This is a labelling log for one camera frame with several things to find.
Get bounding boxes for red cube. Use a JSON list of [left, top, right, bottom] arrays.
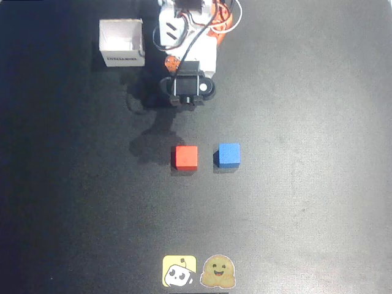
[[170, 145, 199, 172]]

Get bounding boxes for white cardboard box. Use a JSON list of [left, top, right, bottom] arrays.
[[98, 18, 146, 68]]

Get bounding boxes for blue cube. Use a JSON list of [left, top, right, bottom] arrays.
[[213, 143, 242, 169]]

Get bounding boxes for black webcam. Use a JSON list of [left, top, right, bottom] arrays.
[[159, 69, 217, 108]]

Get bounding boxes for yellow robot sticker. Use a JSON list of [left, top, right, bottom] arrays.
[[162, 254, 197, 288]]

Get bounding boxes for hugging face emoji sticker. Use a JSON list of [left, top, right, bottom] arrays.
[[199, 254, 236, 288]]

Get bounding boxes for black camera cable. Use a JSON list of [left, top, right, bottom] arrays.
[[174, 0, 236, 74]]

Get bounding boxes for dark servo wire loop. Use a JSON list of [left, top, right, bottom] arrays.
[[152, 12, 192, 51]]

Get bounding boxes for red white servo wire bundle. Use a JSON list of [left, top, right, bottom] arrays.
[[211, 0, 243, 34]]

